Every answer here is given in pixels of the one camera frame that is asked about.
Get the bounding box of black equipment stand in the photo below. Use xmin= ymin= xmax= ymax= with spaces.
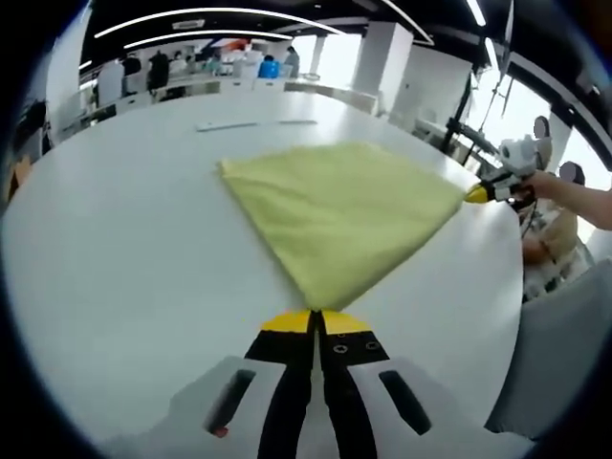
xmin=442 ymin=71 xmax=515 ymax=164

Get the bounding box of person's right hand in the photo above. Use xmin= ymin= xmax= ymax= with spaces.
xmin=525 ymin=170 xmax=558 ymax=201

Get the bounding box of black hanging cable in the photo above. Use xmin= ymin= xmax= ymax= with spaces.
xmin=501 ymin=0 xmax=516 ymax=73

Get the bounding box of row of white cabinets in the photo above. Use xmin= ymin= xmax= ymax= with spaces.
xmin=61 ymin=76 xmax=379 ymax=130

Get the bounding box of brown cardboard box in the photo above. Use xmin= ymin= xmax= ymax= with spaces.
xmin=7 ymin=157 xmax=33 ymax=200

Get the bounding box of ceiling light strip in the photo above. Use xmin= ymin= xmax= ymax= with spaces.
xmin=94 ymin=7 xmax=346 ymax=39
xmin=466 ymin=0 xmax=488 ymax=28
xmin=124 ymin=29 xmax=293 ymax=50

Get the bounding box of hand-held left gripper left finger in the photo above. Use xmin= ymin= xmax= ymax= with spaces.
xmin=152 ymin=309 xmax=316 ymax=459

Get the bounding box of yellow colour-block garment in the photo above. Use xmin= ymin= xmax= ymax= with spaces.
xmin=217 ymin=142 xmax=472 ymax=312

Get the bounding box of white template strip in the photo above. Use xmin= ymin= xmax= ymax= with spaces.
xmin=194 ymin=118 xmax=317 ymax=133

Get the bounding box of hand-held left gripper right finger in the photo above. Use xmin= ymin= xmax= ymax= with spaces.
xmin=318 ymin=310 xmax=508 ymax=459

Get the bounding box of grey mesh chair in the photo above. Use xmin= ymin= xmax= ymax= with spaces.
xmin=485 ymin=260 xmax=612 ymax=441

